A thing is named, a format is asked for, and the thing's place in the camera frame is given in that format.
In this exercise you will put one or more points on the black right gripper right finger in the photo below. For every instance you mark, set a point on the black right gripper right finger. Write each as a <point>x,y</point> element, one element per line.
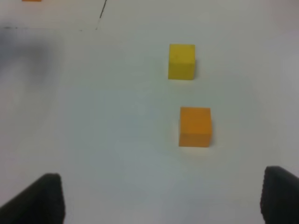
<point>279,202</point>

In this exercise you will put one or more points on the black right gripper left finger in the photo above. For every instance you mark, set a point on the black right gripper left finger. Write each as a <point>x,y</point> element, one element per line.
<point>42,202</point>

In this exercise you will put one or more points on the yellow cube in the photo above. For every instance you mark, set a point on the yellow cube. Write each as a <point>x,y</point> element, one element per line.
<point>182,62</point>

